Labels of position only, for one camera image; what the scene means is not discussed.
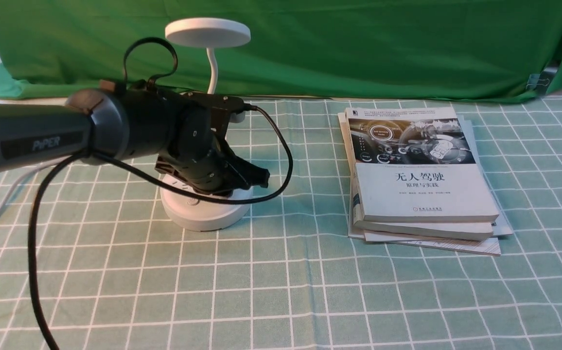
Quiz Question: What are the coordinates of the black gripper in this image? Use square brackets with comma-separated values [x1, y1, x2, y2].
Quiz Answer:
[155, 105, 270, 195]

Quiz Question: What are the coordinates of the green checkered tablecloth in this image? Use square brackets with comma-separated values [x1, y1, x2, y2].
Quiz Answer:
[0, 97, 562, 350]

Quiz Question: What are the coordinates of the black camera cable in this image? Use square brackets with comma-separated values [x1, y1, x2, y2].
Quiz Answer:
[27, 36, 294, 350]

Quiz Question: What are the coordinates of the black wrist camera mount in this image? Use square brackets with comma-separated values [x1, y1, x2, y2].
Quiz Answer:
[182, 91, 256, 138]

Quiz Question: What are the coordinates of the bottom thin book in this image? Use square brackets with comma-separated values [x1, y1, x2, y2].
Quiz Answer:
[337, 113, 514, 256]

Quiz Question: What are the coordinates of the white desk lamp with base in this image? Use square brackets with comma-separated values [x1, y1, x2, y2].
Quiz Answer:
[159, 17, 251, 232]

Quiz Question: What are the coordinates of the metal binder clip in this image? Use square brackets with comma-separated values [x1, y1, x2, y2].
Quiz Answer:
[525, 66, 558, 97]

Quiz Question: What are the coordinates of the top white book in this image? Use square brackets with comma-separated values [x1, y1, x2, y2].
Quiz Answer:
[345, 107, 499, 223]

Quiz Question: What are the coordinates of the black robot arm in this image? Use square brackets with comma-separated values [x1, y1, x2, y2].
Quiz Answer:
[0, 81, 270, 195]

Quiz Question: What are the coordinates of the green backdrop cloth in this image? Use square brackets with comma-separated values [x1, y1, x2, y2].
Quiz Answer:
[0, 0, 562, 103]

